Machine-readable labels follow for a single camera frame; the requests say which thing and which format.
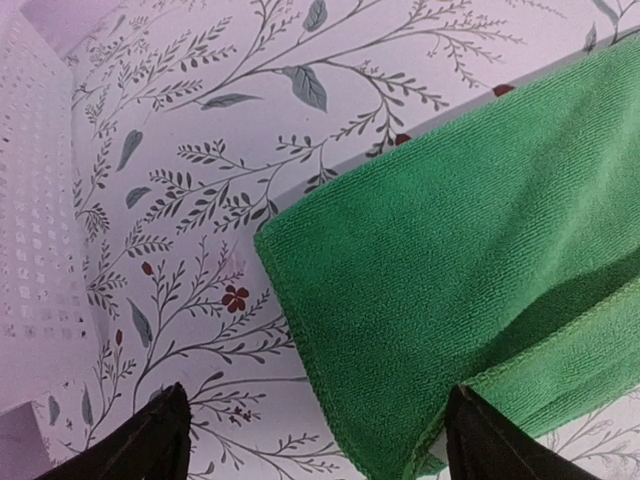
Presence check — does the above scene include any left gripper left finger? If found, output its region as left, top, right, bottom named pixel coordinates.
left=37, top=383, right=191, bottom=480

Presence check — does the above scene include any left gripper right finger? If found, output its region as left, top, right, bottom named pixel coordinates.
left=445, top=385, right=594, bottom=480

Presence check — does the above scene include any green microfiber towel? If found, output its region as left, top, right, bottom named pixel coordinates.
left=254, top=38, right=639, bottom=479

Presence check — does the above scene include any white plastic mesh basket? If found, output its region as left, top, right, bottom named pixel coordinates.
left=1, top=10, right=98, bottom=410

